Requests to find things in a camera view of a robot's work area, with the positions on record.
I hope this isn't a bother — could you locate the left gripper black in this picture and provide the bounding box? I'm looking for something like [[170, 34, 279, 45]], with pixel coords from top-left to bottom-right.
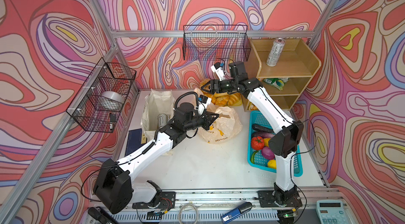
[[182, 111, 219, 133]]

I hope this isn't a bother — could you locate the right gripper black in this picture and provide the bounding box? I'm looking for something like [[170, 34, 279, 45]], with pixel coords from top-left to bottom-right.
[[200, 78, 238, 95]]

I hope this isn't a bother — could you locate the translucent beige plastic bag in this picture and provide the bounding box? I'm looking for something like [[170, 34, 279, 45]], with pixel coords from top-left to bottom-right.
[[194, 88, 243, 144]]

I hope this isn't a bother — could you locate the white energy drink can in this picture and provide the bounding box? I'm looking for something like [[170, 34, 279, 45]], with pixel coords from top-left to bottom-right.
[[158, 113, 168, 129]]

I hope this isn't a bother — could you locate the white canvas tote bag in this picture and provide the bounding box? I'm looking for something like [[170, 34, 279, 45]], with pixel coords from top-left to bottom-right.
[[140, 90, 175, 143]]

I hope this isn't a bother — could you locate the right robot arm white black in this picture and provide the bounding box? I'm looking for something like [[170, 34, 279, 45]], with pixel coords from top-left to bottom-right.
[[201, 61, 303, 206]]

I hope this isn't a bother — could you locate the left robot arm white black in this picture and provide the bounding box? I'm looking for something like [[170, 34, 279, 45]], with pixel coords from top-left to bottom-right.
[[93, 103, 219, 214]]

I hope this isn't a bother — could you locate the striped croissant bread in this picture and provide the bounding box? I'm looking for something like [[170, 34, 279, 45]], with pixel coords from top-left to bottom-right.
[[227, 93, 242, 106]]

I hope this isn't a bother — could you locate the yellow bread tray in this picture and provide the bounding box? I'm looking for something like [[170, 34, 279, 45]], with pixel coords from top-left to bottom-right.
[[210, 93, 231, 107]]

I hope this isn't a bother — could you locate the yellow chips bag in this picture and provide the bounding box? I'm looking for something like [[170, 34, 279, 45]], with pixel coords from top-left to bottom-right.
[[248, 103, 258, 111]]

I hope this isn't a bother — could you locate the teal plastic basket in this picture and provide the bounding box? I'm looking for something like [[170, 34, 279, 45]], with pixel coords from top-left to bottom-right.
[[247, 111, 303, 177]]

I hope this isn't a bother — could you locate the dark toy eggplant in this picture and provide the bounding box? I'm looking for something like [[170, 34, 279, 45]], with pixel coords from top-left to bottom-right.
[[252, 124, 274, 133]]

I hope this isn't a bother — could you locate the red toy tomato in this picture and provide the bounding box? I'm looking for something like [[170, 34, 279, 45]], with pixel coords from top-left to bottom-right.
[[251, 136, 265, 151]]

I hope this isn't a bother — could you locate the purple toy eggplant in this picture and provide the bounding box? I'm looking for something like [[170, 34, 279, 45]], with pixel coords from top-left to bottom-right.
[[251, 132, 275, 138]]

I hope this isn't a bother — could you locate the purple toy onion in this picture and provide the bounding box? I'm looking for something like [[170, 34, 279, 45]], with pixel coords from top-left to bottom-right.
[[261, 147, 275, 160]]

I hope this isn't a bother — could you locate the green snack packet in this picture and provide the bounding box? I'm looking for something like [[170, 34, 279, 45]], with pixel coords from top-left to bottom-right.
[[263, 77, 289, 91]]

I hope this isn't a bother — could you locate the yellow toy lemon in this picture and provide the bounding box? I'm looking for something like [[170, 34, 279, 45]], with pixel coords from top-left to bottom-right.
[[267, 159, 276, 170]]

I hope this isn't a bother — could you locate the wooden shelf unit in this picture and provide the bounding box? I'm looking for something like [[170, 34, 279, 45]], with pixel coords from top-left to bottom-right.
[[244, 39, 321, 110]]

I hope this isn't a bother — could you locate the dark blue notebook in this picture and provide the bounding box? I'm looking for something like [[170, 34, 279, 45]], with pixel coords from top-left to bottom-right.
[[124, 129, 143, 156]]

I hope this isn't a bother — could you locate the silver pink drink can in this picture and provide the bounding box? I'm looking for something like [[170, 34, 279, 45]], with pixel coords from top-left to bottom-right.
[[266, 38, 285, 67]]

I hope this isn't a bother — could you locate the blue black handheld tool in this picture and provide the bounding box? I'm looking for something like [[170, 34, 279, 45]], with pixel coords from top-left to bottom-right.
[[221, 202, 253, 224]]

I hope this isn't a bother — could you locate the silver tape roll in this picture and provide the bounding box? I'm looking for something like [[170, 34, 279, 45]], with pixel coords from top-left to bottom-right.
[[100, 91, 124, 111]]

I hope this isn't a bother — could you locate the white calculator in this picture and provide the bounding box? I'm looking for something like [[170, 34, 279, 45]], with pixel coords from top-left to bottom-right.
[[316, 200, 350, 224]]

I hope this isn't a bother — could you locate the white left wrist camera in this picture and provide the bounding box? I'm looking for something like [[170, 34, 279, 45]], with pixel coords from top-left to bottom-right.
[[197, 95, 212, 115]]

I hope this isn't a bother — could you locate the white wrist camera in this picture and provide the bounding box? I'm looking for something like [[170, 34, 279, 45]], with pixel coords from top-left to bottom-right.
[[211, 62, 225, 81], [197, 95, 212, 115]]

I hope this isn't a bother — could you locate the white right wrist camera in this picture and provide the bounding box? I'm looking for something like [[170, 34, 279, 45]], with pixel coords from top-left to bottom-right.
[[211, 62, 225, 81]]

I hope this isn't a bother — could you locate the black wire basket back wall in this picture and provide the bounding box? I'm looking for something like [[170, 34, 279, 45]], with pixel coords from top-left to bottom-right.
[[182, 23, 251, 61]]

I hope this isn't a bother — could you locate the black wire basket wall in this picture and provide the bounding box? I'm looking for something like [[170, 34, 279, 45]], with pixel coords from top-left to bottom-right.
[[182, 23, 251, 61], [66, 58, 137, 133]]

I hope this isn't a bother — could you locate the coiled white cable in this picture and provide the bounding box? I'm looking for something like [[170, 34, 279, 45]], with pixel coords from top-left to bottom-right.
[[178, 202, 199, 224]]

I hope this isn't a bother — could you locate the black wire basket left wall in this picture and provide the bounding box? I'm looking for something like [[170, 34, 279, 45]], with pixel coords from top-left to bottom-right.
[[66, 58, 137, 133]]

